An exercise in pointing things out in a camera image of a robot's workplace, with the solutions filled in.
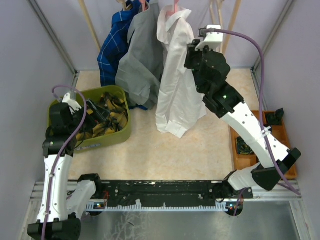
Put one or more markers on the blue plaid hanging shirt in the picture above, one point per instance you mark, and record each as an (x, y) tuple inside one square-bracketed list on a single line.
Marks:
[(116, 46)]

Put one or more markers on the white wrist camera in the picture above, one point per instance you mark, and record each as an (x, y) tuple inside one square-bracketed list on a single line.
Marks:
[(73, 104), (210, 38)]

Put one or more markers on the olive green plastic basket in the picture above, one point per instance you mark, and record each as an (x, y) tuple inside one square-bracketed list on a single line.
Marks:
[(112, 137)]

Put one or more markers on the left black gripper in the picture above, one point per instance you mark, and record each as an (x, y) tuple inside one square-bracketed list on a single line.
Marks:
[(99, 115)]

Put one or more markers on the dark rolled cloth in tray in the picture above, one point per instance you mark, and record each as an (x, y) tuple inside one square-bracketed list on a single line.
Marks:
[(275, 118)]

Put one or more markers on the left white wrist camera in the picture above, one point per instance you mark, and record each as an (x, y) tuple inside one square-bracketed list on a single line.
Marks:
[(73, 104)]

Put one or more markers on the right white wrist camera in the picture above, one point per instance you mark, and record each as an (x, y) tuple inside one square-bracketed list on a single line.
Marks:
[(210, 38)]

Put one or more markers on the pink plastic hanger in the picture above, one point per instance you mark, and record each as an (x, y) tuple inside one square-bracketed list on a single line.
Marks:
[(175, 8)]

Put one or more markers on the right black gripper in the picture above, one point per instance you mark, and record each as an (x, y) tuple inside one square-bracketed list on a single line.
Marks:
[(192, 52)]

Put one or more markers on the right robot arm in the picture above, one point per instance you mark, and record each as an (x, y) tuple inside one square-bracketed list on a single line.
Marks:
[(210, 71)]

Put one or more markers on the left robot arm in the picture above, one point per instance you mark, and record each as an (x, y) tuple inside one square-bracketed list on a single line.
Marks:
[(60, 214)]

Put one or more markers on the grey hanging shirt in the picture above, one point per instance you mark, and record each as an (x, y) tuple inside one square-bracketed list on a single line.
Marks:
[(140, 70)]

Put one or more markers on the light wooden hanger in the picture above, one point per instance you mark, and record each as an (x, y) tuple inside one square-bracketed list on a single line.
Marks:
[(215, 10)]

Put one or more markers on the yellow plaid flannel shirt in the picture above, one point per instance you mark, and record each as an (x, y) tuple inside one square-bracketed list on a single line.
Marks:
[(118, 118)]

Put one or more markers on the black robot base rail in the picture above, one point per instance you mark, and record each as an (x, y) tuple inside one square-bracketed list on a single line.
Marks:
[(164, 196)]

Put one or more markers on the white shirt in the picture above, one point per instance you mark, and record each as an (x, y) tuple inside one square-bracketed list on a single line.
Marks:
[(179, 105)]

